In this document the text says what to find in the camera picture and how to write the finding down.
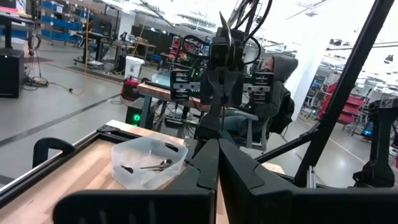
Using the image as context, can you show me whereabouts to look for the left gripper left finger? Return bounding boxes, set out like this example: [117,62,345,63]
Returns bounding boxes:
[52,138,220,224]

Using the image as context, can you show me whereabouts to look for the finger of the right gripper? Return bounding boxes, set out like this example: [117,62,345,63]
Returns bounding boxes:
[200,68,224,106]
[223,70,245,106]

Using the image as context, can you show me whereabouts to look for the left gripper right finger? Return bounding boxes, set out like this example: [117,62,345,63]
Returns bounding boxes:
[218,138,398,224]

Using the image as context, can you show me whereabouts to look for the wooden workbench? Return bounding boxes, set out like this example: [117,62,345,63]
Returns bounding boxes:
[136,82,215,130]

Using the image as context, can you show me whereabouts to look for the silver aluminium bar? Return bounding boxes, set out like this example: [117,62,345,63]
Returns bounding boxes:
[306,173,318,189]

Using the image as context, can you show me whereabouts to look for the person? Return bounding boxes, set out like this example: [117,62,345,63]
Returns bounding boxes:
[222,54,300,141]

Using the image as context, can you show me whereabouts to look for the grey chair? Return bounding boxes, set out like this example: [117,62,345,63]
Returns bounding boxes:
[231,109,272,152]

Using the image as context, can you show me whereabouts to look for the red tool case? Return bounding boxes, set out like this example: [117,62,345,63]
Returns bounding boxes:
[120,77,142,101]

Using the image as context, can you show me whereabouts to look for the white bucket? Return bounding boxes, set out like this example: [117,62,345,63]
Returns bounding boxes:
[124,55,146,80]

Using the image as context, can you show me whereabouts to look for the black computer tower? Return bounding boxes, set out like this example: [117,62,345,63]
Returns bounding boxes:
[124,97,149,128]

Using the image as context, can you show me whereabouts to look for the clear plastic bin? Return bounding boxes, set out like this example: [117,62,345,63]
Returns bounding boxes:
[110,133,190,190]

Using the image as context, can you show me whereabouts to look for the black workshop desk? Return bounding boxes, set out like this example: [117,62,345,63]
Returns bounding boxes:
[73,30,158,70]

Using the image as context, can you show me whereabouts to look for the black table clamp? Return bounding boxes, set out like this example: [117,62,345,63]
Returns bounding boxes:
[32,137,76,169]

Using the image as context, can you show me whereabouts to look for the red tool cart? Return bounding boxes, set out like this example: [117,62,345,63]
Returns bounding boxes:
[318,81,365,126]

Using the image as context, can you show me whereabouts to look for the blue storage bin shelf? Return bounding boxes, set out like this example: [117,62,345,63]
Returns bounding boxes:
[39,0,96,44]

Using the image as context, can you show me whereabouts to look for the black cabinet box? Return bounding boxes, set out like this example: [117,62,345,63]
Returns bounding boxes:
[0,47,25,100]

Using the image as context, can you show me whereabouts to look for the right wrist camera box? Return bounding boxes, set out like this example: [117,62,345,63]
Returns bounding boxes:
[208,27,246,71]

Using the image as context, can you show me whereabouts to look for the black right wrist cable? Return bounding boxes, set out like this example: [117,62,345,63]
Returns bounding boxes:
[228,0,274,66]

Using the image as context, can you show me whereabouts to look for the floor cable bundle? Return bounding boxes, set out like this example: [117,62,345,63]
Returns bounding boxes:
[22,75,50,91]

